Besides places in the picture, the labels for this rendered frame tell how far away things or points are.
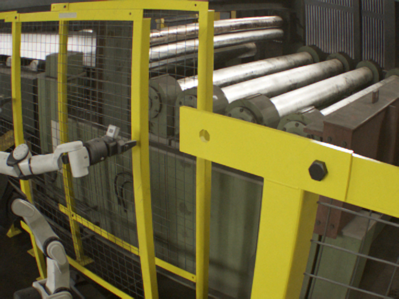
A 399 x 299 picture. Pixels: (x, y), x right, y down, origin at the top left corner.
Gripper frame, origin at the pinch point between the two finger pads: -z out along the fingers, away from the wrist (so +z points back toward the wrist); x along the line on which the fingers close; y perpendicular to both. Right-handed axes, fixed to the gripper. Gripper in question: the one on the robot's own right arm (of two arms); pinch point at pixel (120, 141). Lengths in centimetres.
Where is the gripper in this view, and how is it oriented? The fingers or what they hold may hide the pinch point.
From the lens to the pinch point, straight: 199.9
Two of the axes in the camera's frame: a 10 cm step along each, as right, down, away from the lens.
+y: -0.2, 9.4, 3.5
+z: -6.2, 2.6, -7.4
